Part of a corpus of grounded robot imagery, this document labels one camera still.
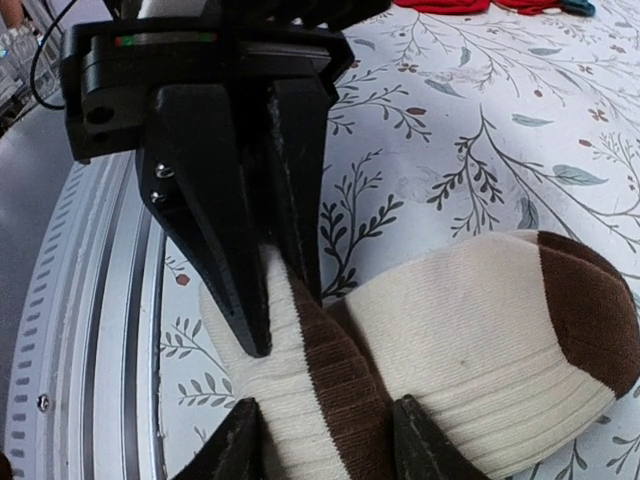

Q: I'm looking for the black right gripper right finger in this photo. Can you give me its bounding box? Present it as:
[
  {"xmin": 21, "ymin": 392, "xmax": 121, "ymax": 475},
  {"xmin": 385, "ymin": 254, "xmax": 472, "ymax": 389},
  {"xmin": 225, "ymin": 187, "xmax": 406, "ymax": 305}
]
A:
[{"xmin": 392, "ymin": 395, "xmax": 489, "ymax": 480}]

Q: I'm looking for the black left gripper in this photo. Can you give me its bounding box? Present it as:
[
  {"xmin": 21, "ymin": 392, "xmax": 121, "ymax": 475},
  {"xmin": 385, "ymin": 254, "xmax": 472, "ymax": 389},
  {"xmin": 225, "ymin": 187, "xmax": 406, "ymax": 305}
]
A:
[{"xmin": 59, "ymin": 0, "xmax": 356, "ymax": 359}]

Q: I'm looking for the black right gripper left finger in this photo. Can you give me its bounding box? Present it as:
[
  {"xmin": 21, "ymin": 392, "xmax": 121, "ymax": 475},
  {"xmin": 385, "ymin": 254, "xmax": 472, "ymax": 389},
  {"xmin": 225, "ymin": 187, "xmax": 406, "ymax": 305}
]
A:
[{"xmin": 174, "ymin": 398, "xmax": 263, "ymax": 480}]

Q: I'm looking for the cream brown striped sock pair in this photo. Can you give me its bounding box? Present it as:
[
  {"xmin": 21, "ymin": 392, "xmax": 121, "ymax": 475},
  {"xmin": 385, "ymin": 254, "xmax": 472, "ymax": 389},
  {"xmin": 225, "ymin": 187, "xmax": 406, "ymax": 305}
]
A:
[{"xmin": 200, "ymin": 230, "xmax": 639, "ymax": 479}]

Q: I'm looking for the floral patterned table mat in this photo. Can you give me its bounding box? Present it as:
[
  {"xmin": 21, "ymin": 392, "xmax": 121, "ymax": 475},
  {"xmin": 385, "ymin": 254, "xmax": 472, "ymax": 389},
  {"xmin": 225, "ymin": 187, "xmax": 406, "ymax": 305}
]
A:
[{"xmin": 317, "ymin": 1, "xmax": 639, "ymax": 479}]

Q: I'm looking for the red sock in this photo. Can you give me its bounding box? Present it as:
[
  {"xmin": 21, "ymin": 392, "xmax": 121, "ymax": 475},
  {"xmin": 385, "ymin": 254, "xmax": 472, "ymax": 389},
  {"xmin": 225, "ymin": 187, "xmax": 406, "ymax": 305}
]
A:
[{"xmin": 393, "ymin": 0, "xmax": 562, "ymax": 16}]

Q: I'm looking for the dark green sock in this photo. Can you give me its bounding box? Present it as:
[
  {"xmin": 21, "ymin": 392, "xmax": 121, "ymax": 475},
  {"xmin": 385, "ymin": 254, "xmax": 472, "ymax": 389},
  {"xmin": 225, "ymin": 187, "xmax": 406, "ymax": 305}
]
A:
[{"xmin": 560, "ymin": 0, "xmax": 596, "ymax": 17}]

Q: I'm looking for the aluminium front rail frame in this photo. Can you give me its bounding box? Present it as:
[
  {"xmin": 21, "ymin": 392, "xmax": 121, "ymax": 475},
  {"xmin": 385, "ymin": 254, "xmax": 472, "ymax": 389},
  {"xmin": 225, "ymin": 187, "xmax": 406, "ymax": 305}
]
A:
[{"xmin": 0, "ymin": 114, "xmax": 171, "ymax": 480}]

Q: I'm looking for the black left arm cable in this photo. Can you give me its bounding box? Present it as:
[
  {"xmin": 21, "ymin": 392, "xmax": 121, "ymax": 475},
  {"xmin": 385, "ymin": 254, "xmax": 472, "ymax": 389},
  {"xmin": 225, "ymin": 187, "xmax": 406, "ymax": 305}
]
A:
[{"xmin": 27, "ymin": 0, "xmax": 81, "ymax": 111}]

